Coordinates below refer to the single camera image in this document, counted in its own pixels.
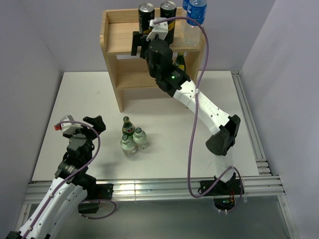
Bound green bottle yellow label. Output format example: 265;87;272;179
175;52;186;71

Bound clear soda bottle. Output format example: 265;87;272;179
120;135;136;156
133;127;147;149

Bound black can yellow label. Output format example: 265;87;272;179
160;1;177;44

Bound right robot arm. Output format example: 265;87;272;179
131;31;241;194

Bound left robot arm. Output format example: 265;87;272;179
7;116;106;239

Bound wooden two-tier shelf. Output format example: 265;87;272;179
100;8;206;112

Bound green bottle red label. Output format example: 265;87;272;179
122;116;136;138

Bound front clear water bottle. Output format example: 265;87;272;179
183;0;207;47

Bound clear water bottle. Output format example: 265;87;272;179
183;0;207;47
182;0;189;10

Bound rear clear water bottle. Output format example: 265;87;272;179
182;0;189;10

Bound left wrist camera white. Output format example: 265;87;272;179
54;115;82;135

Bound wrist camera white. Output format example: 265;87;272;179
146;17;168;41
54;115;82;135

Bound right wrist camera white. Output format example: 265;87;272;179
146;17;168;41

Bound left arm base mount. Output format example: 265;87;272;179
78;183;114;214

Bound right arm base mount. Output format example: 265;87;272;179
205;179;245;210

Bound aluminium frame rails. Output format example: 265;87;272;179
18;70;300;239

